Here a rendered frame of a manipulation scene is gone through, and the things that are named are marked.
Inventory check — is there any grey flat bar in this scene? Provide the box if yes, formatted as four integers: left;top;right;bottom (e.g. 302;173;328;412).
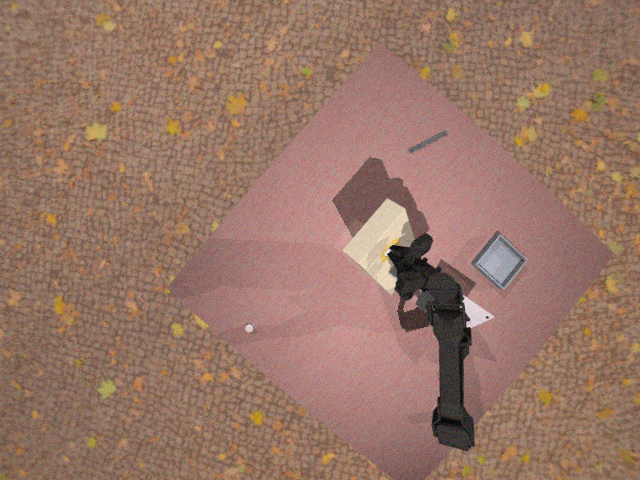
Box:
408;130;448;154

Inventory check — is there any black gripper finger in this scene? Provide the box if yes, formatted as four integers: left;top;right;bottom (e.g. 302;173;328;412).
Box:
387;251;410;278
390;245;410;263

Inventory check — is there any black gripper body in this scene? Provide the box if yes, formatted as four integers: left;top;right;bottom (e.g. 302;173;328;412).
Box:
401;233;441;277

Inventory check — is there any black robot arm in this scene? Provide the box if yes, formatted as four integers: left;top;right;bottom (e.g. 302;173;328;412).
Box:
395;265;475;451

